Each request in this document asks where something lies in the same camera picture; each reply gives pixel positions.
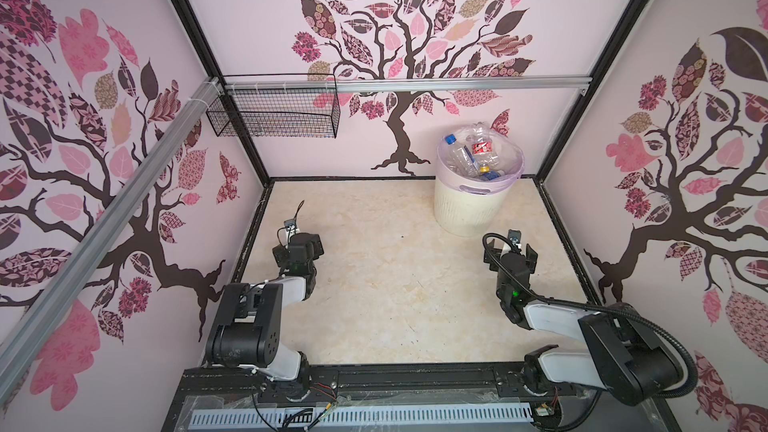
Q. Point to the black wire basket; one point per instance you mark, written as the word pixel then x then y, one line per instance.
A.
pixel 285 105

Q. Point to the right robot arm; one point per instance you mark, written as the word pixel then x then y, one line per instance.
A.
pixel 623 353

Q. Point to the back aluminium rail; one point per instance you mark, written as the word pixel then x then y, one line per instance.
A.
pixel 580 83

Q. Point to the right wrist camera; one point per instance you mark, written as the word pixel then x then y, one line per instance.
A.
pixel 514 237

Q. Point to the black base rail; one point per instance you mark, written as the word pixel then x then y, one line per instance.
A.
pixel 563 408

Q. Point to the aluminium rail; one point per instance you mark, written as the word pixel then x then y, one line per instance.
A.
pixel 580 83
pixel 29 335

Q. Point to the white slotted cable duct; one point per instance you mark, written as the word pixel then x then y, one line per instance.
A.
pixel 314 418

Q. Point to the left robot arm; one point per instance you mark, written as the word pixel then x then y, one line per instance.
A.
pixel 246 331

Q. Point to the blue-label clear water bottle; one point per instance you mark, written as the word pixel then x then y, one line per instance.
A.
pixel 486 174

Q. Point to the white bin with purple liner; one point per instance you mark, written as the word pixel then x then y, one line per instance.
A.
pixel 466 206

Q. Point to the red-label yellow-cap bottle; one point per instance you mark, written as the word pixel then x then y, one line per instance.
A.
pixel 483 148

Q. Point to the blue-cap clear bottle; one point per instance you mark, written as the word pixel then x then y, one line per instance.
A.
pixel 461 157

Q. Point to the left aluminium rail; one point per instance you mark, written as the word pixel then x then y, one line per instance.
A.
pixel 29 335

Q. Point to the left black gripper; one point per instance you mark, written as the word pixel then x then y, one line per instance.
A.
pixel 282 255

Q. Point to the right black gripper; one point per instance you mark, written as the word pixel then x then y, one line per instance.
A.
pixel 516 251

